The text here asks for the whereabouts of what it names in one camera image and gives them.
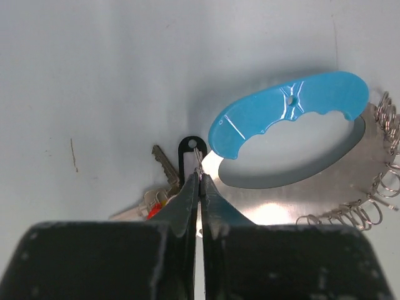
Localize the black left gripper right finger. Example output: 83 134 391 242
200 174 394 299

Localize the red key tag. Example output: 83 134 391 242
146 202 165 219

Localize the silver key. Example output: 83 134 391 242
109 187 168 221
152 145 180 194

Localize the black key tag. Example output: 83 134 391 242
178 136 208 188

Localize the metal key organizer with rings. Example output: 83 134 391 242
201 71 399 231

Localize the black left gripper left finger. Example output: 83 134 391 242
1 173 199 299

